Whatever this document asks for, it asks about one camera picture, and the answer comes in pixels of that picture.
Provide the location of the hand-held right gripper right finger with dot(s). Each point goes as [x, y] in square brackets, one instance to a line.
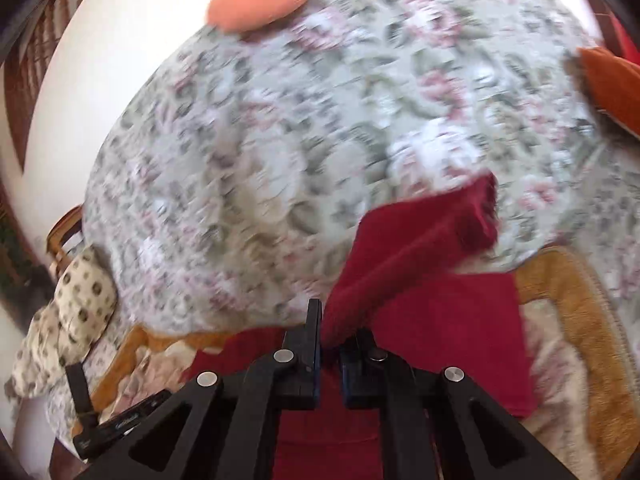
[346, 377]

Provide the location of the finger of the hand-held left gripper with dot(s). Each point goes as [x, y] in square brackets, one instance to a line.
[80, 395]
[122, 422]

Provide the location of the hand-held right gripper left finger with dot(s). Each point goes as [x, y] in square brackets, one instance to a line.
[315, 340]

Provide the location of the dark red fleece garment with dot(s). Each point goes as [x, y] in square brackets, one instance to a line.
[425, 310]

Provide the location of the cream medallion print cushion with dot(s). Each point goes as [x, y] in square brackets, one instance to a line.
[85, 295]
[35, 355]

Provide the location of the wooden chair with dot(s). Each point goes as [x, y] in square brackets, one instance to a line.
[62, 232]

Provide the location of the floral bedspread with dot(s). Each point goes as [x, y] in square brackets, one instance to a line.
[300, 135]

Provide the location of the brown plush flower blanket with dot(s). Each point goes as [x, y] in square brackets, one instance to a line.
[575, 360]

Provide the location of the wooden slatted panel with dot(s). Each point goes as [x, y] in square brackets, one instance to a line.
[35, 60]

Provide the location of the orange cushion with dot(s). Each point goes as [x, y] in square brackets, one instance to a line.
[615, 85]

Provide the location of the red object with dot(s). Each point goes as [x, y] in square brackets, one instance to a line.
[625, 35]

